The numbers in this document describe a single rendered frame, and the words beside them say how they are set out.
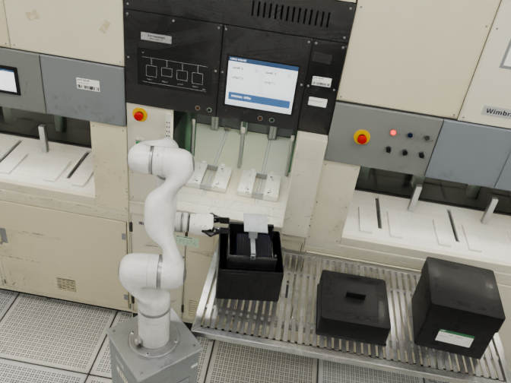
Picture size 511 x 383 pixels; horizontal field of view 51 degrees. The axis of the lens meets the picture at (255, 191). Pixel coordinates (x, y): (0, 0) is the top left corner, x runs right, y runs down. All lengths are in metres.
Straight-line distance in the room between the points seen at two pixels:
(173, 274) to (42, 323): 1.57
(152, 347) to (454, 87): 1.54
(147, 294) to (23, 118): 1.59
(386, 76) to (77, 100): 1.31
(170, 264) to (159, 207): 0.20
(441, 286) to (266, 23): 1.25
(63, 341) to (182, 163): 1.68
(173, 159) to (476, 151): 1.26
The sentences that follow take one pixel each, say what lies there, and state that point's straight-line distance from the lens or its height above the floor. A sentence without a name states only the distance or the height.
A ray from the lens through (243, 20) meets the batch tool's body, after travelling 2.13.
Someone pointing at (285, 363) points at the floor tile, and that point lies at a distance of 3.13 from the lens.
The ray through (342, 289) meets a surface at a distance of 2.34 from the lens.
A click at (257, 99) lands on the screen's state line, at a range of 2.24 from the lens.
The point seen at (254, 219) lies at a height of 1.08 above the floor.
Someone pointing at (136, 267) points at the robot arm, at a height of 1.17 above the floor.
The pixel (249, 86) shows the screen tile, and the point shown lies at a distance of 2.22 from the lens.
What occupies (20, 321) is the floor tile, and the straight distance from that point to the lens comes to 3.36.
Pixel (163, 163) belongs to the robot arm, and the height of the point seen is 1.49.
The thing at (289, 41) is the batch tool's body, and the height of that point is 1.78.
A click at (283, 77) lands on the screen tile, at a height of 1.63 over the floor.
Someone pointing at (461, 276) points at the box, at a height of 1.01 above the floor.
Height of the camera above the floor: 2.46
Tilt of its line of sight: 35 degrees down
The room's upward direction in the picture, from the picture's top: 8 degrees clockwise
